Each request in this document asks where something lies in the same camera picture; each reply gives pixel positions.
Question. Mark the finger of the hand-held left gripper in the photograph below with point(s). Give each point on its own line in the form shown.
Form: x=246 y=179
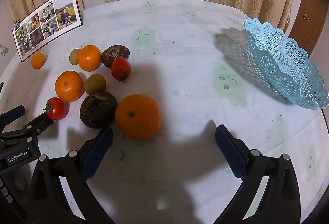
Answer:
x=38 y=123
x=14 y=113

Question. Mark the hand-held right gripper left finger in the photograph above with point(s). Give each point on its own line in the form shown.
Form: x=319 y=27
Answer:
x=99 y=154

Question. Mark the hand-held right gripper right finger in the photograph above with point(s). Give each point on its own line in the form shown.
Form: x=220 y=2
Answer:
x=231 y=152

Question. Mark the red tomato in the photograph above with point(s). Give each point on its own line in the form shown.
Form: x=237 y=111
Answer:
x=57 y=109
x=120 y=68

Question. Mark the large dark water chestnut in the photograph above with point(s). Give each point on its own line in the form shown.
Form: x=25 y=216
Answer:
x=98 y=110

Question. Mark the medium orange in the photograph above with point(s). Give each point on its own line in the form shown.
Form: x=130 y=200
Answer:
x=89 y=58
x=69 y=86

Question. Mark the large orange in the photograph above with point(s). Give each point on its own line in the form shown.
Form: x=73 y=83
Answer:
x=138 y=117

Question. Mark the light blue plastic basket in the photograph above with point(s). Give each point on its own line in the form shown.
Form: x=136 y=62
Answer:
x=287 y=59

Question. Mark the tiny orange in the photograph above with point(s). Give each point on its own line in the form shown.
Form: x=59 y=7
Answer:
x=38 y=60

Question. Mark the green-brown kiwi centre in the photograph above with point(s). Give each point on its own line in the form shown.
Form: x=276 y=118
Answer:
x=95 y=84

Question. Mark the green-brown kiwi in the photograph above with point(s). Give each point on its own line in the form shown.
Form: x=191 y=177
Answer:
x=95 y=84
x=74 y=57

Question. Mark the green-brown kiwi back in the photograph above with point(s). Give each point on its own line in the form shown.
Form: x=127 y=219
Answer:
x=74 y=57

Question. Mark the blue binder clip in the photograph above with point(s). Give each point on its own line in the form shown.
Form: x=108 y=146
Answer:
x=17 y=23

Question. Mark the photo desk calendar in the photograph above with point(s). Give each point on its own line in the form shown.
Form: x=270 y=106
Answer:
x=51 y=20

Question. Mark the small dark water chestnut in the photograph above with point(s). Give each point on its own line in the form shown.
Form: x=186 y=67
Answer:
x=113 y=52

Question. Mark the white printed tablecloth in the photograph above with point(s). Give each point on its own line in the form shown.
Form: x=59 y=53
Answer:
x=180 y=59

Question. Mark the brown wooden door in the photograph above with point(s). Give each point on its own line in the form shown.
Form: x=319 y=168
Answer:
x=305 y=31

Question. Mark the metal door knob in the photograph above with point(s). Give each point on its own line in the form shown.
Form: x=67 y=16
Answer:
x=306 y=17

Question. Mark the white wall plug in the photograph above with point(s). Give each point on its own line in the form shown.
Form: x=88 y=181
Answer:
x=3 y=50

